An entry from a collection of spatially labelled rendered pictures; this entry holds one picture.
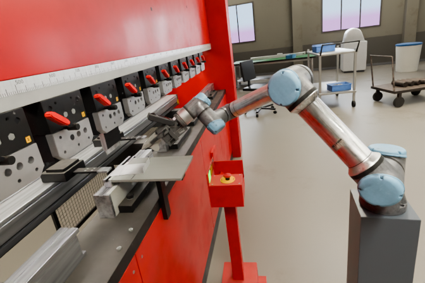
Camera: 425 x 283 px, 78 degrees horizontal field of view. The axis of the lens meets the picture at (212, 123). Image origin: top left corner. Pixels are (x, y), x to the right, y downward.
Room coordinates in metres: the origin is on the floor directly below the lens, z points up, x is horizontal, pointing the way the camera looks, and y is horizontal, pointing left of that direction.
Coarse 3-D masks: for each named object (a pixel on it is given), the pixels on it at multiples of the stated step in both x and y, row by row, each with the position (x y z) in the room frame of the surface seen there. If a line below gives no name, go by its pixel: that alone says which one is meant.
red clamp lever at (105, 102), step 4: (96, 96) 0.81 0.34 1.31; (100, 96) 0.81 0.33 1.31; (100, 100) 0.82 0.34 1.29; (104, 100) 0.82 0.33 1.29; (108, 100) 0.84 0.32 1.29; (104, 104) 0.84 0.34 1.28; (108, 104) 0.84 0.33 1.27; (104, 108) 0.88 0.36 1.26; (108, 108) 0.87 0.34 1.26; (112, 108) 0.87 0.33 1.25; (116, 108) 0.87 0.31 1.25
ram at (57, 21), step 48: (0, 0) 0.63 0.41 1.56; (48, 0) 0.76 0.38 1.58; (96, 0) 0.99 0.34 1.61; (144, 0) 1.40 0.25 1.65; (192, 0) 2.44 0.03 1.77; (0, 48) 0.59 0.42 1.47; (48, 48) 0.72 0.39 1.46; (96, 48) 0.92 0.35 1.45; (144, 48) 1.29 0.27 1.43; (48, 96) 0.67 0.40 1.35
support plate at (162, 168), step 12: (180, 156) 0.98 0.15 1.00; (192, 156) 0.96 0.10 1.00; (156, 168) 0.89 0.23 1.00; (168, 168) 0.88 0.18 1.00; (180, 168) 0.87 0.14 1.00; (120, 180) 0.84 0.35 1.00; (132, 180) 0.83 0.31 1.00; (144, 180) 0.82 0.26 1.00; (156, 180) 0.81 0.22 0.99; (168, 180) 0.80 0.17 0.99; (180, 180) 0.79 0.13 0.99
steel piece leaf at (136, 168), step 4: (148, 160) 0.94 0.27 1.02; (132, 164) 0.95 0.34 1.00; (136, 164) 0.95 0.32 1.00; (140, 164) 0.94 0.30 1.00; (144, 164) 0.94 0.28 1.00; (148, 164) 0.93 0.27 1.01; (124, 168) 0.93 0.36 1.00; (128, 168) 0.92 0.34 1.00; (132, 168) 0.92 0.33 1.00; (136, 168) 0.91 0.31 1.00; (140, 168) 0.91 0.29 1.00; (144, 168) 0.88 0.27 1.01; (124, 172) 0.89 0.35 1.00; (128, 172) 0.88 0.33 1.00; (132, 172) 0.88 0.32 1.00; (136, 172) 0.88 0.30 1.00; (140, 172) 0.87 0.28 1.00
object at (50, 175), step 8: (64, 160) 1.01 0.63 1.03; (72, 160) 1.00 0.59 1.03; (80, 160) 1.01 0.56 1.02; (48, 168) 0.95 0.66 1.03; (56, 168) 0.94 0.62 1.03; (64, 168) 0.93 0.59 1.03; (72, 168) 0.95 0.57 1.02; (80, 168) 0.98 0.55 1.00; (88, 168) 0.97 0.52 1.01; (96, 168) 0.96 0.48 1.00; (104, 168) 0.95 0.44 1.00; (40, 176) 0.93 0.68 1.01; (48, 176) 0.92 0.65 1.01; (56, 176) 0.92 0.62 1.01; (64, 176) 0.91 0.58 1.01; (72, 176) 0.94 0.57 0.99
